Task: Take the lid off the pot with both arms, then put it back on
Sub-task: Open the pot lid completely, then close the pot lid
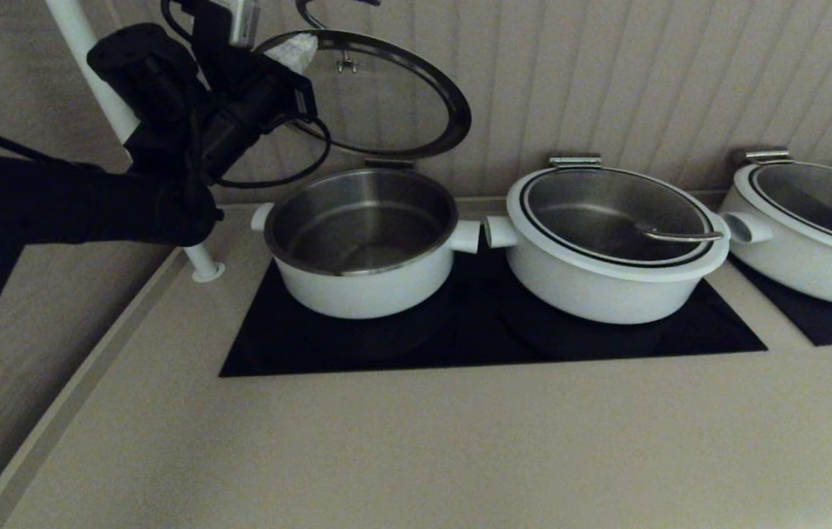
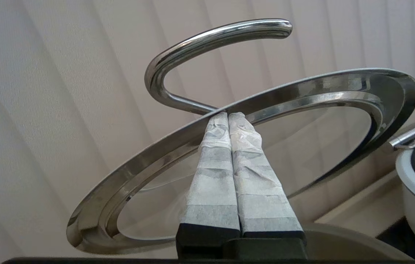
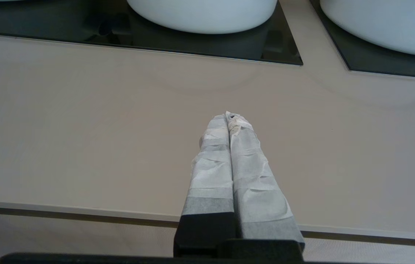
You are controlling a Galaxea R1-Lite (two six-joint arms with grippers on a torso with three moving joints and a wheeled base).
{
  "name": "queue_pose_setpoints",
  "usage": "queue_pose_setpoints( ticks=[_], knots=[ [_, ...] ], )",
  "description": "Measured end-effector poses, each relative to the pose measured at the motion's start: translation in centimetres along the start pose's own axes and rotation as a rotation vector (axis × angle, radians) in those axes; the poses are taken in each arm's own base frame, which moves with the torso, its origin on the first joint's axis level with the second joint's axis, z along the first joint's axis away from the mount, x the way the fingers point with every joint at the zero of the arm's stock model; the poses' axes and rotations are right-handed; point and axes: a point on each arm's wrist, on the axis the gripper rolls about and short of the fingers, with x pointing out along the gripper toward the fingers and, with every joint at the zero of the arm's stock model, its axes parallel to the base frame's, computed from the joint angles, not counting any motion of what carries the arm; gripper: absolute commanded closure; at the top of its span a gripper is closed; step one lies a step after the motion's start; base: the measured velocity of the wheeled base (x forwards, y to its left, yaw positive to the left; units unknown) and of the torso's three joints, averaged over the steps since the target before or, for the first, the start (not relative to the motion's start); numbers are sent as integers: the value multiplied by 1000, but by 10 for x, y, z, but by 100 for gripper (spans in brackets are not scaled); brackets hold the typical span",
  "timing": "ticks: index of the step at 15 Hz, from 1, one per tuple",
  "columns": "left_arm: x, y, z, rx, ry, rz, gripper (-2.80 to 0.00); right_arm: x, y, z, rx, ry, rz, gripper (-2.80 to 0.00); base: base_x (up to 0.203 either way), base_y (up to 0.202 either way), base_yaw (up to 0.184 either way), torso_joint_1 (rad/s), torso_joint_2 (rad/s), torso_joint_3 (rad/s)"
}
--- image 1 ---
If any wide black glass cooktop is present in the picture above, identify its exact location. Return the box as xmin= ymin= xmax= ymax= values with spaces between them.
xmin=220 ymin=242 xmax=767 ymax=378

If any white pot with open handles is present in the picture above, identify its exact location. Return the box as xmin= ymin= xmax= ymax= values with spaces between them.
xmin=251 ymin=168 xmax=481 ymax=321

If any black left wrist camera cable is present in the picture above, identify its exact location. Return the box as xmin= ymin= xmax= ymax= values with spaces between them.
xmin=160 ymin=0 xmax=200 ymax=43

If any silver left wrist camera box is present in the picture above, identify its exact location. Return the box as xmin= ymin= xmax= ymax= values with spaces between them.
xmin=229 ymin=0 xmax=262 ymax=49

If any white pot with steel inside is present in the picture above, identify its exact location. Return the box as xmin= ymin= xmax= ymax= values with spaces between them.
xmin=717 ymin=184 xmax=832 ymax=309
xmin=484 ymin=213 xmax=731 ymax=325

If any white round pole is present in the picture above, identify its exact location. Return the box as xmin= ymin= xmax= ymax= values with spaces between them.
xmin=45 ymin=0 xmax=227 ymax=284

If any black looping left gripper cable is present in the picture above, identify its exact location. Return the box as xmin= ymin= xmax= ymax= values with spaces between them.
xmin=212 ymin=116 xmax=333 ymax=189

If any small black glass cooktop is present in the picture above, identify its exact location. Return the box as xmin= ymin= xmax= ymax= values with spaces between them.
xmin=726 ymin=253 xmax=832 ymax=347

